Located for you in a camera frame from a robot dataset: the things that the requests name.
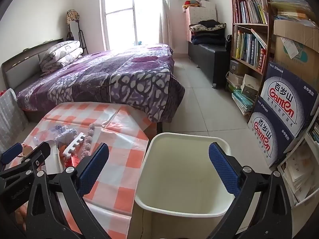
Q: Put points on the purple patterned bed blanket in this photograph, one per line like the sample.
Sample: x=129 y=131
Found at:
x=112 y=79

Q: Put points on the grey checked cushion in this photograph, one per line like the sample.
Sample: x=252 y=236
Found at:
x=10 y=114

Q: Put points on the row of books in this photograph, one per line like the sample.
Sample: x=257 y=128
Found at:
x=249 y=10
x=249 y=49

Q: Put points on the orange checkered tablecloth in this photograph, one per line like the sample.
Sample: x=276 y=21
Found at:
x=119 y=159

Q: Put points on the grey bed headboard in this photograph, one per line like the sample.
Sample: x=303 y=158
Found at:
x=22 y=64

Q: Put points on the crumpled grey paper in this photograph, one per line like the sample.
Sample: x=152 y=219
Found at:
x=64 y=136

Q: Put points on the pink yarn trim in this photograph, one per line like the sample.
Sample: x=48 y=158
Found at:
x=87 y=139

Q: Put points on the stack of thin books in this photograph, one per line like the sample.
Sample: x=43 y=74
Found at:
x=243 y=102

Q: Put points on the white curtain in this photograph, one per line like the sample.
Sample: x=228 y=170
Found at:
x=165 y=25

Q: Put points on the blue water carton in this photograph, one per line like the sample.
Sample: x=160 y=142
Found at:
x=266 y=137
x=284 y=99

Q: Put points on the white shelf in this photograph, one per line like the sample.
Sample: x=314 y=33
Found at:
x=304 y=169

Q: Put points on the window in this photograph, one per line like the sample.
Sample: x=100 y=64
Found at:
x=119 y=17

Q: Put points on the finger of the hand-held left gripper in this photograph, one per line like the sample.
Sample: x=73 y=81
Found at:
x=37 y=154
x=10 y=153

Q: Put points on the white plastic bin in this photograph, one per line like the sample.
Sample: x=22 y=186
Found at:
x=179 y=174

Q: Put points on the white foam strip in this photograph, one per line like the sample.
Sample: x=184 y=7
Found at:
x=73 y=145

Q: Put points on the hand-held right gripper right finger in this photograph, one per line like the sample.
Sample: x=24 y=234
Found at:
x=224 y=171

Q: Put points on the brown cardboard box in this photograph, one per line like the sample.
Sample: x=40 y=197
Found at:
x=299 y=54

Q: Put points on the clear plastic bottle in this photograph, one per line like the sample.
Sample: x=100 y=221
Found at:
x=54 y=129

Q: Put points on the folded white patterned quilt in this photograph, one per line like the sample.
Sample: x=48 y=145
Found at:
x=59 y=54

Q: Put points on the black coat rack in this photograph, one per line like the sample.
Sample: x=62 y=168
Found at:
x=81 y=36

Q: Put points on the stack of papers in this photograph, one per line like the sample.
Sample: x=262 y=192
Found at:
x=289 y=2

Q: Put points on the plaid scarf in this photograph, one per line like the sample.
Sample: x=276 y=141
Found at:
x=72 y=16

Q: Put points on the wooden bookshelf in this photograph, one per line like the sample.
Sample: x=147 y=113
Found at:
x=268 y=34

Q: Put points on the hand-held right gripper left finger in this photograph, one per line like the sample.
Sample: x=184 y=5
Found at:
x=93 y=170

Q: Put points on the red packet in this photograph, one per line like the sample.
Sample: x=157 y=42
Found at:
x=70 y=161

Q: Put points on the black bench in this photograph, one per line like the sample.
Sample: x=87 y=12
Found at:
x=206 y=57

